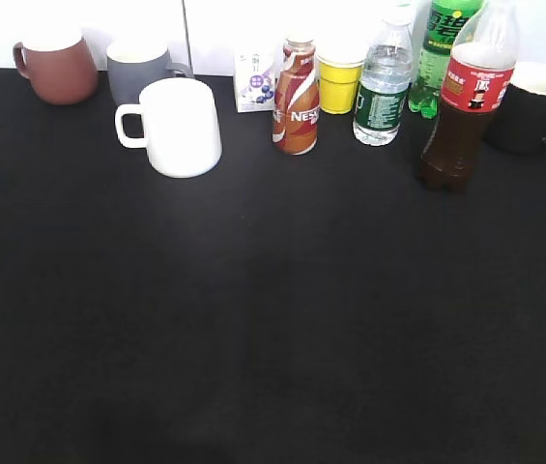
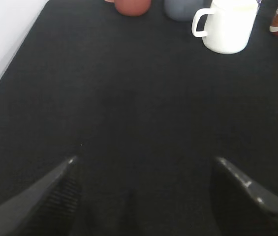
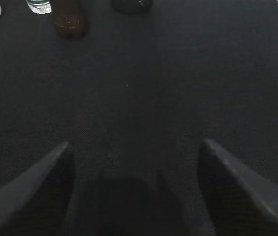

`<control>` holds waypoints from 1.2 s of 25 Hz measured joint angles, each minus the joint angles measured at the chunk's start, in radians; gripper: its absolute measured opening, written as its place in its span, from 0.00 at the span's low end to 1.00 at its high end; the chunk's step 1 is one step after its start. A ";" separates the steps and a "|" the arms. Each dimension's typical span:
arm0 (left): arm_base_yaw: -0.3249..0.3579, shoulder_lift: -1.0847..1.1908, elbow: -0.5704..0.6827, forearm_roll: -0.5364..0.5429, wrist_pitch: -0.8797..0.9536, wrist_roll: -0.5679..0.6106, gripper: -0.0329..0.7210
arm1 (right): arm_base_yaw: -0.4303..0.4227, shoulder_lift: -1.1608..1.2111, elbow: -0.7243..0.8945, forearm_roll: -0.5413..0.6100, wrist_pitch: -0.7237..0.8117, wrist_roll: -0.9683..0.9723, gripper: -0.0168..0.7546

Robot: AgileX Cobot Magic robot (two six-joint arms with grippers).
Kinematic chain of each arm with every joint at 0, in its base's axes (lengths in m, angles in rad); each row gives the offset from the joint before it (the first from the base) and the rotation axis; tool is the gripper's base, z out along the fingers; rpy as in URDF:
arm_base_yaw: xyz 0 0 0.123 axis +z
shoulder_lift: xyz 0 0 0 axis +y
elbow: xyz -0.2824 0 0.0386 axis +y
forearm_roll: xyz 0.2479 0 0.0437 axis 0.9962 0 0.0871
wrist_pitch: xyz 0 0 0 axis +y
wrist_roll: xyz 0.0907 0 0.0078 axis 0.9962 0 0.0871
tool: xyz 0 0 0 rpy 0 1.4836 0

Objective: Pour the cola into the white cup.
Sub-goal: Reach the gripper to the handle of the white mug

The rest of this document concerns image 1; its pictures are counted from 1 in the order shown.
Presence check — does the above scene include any white ceramic mug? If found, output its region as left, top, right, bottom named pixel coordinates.
left=114, top=77, right=222, bottom=179

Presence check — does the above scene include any cola bottle red label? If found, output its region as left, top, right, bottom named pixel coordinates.
left=418, top=1, right=519, bottom=190

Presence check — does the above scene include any yellow paper cup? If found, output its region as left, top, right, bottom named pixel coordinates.
left=316, top=42, right=366, bottom=114

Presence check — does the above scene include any green Sprite bottle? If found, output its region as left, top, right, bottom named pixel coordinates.
left=408, top=0, right=483, bottom=120

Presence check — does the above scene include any brown Nescafe coffee bottle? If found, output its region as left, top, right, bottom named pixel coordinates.
left=272, top=33, right=320, bottom=156

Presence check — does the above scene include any small blueberry milk carton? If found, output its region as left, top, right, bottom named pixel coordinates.
left=233, top=48, right=276, bottom=113

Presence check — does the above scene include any clear water bottle green label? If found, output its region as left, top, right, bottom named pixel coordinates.
left=353, top=13, right=414, bottom=147

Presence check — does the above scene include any grey ceramic mug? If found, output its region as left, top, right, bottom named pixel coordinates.
left=106, top=39, right=194, bottom=106

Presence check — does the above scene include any brown ceramic mug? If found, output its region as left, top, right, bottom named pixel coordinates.
left=12, top=27, right=99, bottom=105

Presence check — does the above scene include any black ceramic mug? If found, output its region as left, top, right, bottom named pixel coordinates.
left=484, top=61, right=546, bottom=155

